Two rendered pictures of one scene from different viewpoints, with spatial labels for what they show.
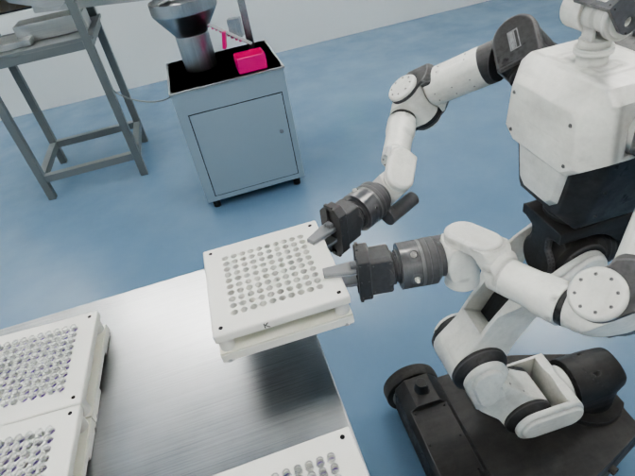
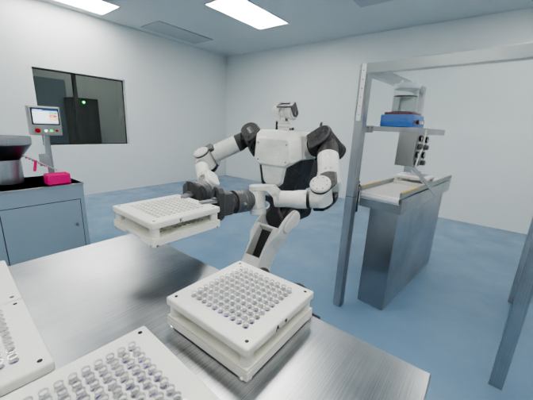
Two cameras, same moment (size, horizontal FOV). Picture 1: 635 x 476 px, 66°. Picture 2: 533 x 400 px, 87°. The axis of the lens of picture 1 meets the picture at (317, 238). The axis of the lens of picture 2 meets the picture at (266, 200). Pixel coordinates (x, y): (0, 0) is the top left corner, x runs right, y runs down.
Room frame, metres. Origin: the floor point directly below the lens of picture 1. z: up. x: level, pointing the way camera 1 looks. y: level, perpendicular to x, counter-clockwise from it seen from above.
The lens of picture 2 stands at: (-0.16, 0.47, 1.30)
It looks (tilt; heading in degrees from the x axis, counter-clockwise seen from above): 15 degrees down; 317
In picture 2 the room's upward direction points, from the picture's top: 3 degrees clockwise
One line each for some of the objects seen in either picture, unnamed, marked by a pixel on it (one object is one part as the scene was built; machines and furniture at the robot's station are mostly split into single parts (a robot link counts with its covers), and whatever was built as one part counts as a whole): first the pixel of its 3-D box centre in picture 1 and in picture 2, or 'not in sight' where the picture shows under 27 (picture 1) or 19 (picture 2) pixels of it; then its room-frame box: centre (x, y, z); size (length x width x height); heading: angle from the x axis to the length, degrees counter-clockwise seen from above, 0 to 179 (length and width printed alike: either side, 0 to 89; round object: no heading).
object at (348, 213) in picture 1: (349, 217); (194, 194); (0.85, -0.08, 1.02); 0.12 x 0.10 x 0.13; 130
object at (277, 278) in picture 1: (270, 275); (166, 209); (0.71, 0.10, 1.02); 0.25 x 0.24 x 0.02; 8
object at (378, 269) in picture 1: (388, 268); (229, 202); (0.67, -0.12, 1.02); 0.12 x 0.10 x 0.13; 90
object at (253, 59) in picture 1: (250, 60); (57, 178); (2.71, 0.17, 0.80); 0.16 x 0.12 x 0.09; 99
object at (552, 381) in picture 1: (531, 396); not in sight; (0.79, -0.54, 0.28); 0.21 x 0.20 x 0.13; 98
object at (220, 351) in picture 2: not in sight; (242, 315); (0.29, 0.11, 0.86); 0.24 x 0.24 x 0.02; 10
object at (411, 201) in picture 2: not in sight; (411, 190); (0.69, -2.00, 0.83); 1.30 x 0.29 x 0.10; 93
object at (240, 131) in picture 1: (237, 125); (36, 225); (2.88, 0.35, 0.38); 0.63 x 0.57 x 0.76; 99
